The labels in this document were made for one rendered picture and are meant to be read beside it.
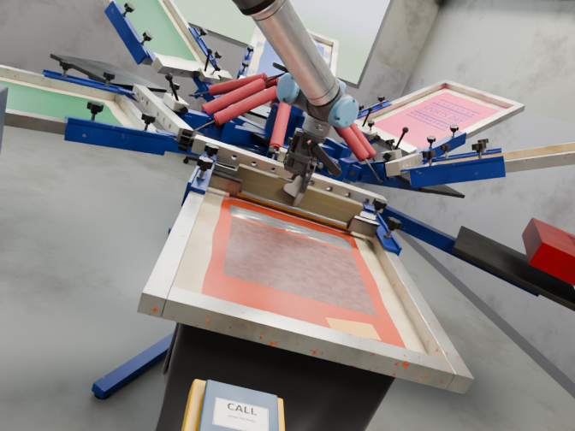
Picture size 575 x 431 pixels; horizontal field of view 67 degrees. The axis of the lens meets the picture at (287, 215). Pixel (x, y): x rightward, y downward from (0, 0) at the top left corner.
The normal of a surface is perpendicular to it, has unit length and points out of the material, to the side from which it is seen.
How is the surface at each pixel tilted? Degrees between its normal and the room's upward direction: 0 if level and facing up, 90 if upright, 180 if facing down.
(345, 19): 90
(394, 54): 90
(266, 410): 0
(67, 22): 90
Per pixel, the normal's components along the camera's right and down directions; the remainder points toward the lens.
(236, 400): 0.33, -0.88
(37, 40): 0.29, 0.44
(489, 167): -0.42, 0.18
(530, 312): -0.90, -0.18
